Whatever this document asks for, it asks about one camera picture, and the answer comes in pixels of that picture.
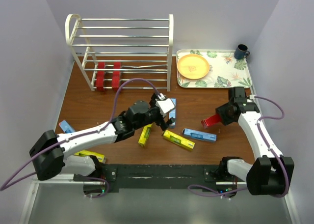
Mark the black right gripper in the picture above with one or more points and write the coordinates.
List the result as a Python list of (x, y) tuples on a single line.
[(221, 110)]

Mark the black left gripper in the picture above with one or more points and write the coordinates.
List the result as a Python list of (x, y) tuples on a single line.
[(161, 122)]

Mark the red toothpaste box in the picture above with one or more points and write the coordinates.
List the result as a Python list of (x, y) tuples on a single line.
[(211, 120), (100, 76), (116, 74)]

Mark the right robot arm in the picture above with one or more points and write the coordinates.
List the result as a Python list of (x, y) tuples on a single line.
[(271, 172)]

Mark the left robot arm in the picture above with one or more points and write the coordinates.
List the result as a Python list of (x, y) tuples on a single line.
[(53, 154)]

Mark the white metal shelf rack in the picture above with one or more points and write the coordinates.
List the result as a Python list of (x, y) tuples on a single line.
[(143, 46)]

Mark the upright blue toothpaste box centre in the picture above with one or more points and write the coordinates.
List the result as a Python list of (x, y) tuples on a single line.
[(172, 114)]

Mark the yellow toothpaste box centre right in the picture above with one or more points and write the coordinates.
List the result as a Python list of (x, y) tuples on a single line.
[(178, 140)]

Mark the yellow toothpaste box centre left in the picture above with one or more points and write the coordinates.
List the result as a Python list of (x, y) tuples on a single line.
[(145, 135)]

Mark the blue toothpaste box lying right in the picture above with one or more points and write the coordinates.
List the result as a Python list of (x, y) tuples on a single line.
[(198, 135)]

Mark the floral serving tray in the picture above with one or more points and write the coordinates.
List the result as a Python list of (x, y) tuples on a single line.
[(225, 71)]

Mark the orange plate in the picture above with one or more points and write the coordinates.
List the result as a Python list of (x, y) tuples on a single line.
[(193, 66)]

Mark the dark blue mug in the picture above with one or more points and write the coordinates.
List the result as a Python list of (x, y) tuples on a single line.
[(241, 52)]

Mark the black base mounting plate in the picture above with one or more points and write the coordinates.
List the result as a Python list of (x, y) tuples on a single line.
[(164, 177)]

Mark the yellow toothpaste box near base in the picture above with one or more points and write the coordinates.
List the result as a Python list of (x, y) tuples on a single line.
[(84, 153)]

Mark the blue toothpaste box far left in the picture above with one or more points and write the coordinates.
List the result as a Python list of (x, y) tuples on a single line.
[(66, 127)]

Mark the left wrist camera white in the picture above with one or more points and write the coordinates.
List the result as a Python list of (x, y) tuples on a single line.
[(165, 106)]

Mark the aluminium rail frame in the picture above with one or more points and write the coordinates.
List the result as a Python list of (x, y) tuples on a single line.
[(62, 200)]

